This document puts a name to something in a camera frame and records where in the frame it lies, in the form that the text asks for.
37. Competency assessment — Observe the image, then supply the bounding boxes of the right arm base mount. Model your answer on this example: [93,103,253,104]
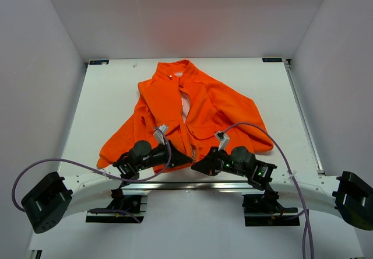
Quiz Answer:
[242,191,301,227]

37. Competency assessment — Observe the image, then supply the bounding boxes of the orange jacket with pink lining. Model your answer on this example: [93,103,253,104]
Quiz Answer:
[97,60,273,169]

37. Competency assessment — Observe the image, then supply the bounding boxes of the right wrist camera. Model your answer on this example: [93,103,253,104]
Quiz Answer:
[215,131,230,151]

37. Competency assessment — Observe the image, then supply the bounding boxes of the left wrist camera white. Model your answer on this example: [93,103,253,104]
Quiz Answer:
[153,124,168,145]

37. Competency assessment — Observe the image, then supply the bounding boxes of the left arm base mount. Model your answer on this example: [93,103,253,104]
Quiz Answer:
[86,189,147,224]

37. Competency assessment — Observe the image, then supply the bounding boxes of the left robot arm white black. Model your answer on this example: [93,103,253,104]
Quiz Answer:
[21,141,192,234]

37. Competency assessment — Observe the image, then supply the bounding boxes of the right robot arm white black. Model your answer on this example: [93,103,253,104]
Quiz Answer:
[191,146,372,231]

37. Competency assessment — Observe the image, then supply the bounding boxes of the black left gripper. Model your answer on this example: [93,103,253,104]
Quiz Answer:
[137,140,192,171]

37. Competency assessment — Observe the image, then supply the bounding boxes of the aluminium table edge rail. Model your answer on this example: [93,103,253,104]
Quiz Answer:
[54,180,330,191]

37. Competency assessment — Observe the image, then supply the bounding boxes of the blue label sticker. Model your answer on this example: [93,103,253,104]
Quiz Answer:
[262,57,283,62]
[89,59,109,65]

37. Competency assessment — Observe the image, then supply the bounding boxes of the blue label sticker left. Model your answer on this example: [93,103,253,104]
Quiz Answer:
[89,59,109,65]

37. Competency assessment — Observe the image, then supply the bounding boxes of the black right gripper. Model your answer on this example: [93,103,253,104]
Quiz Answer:
[192,146,249,178]

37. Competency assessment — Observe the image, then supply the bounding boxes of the blue label sticker right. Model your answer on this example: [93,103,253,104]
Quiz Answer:
[262,57,283,62]

